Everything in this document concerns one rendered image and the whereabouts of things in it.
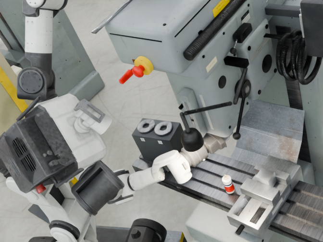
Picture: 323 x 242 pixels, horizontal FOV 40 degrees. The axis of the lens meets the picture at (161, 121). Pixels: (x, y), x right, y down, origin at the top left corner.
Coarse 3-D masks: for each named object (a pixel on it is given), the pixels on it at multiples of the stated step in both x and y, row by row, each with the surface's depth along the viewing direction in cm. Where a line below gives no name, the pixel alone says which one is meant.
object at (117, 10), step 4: (128, 0) 138; (124, 4) 137; (116, 8) 137; (120, 8) 136; (112, 12) 135; (116, 12) 135; (108, 16) 134; (112, 16) 134; (104, 20) 133; (108, 20) 133; (100, 24) 132; (104, 24) 132; (96, 28) 131; (100, 28) 131; (92, 32) 131; (96, 32) 130
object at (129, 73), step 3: (126, 72) 144; (129, 72) 144; (132, 72) 144; (123, 75) 143; (126, 75) 143; (129, 75) 144; (120, 78) 143; (123, 78) 143; (126, 78) 143; (120, 81) 143; (123, 81) 142
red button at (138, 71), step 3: (135, 66) 132; (138, 66) 133; (141, 66) 133; (132, 69) 133; (135, 69) 132; (138, 69) 131; (141, 69) 133; (144, 69) 134; (135, 72) 132; (138, 72) 132; (141, 72) 132; (135, 75) 134; (138, 75) 132; (141, 75) 132
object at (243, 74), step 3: (243, 69) 146; (246, 69) 146; (243, 72) 145; (246, 72) 146; (243, 75) 144; (240, 78) 144; (243, 78) 143; (240, 81) 142; (243, 81) 143; (240, 84) 141; (237, 87) 141; (240, 87) 141; (237, 90) 140; (240, 90) 140; (237, 93) 139; (237, 96) 138; (234, 99) 137; (237, 99) 137; (234, 102) 136
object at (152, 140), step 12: (144, 120) 221; (156, 120) 220; (144, 132) 214; (156, 132) 211; (168, 132) 209; (180, 132) 214; (144, 144) 219; (156, 144) 214; (168, 144) 209; (180, 144) 215; (144, 156) 227; (156, 156) 222
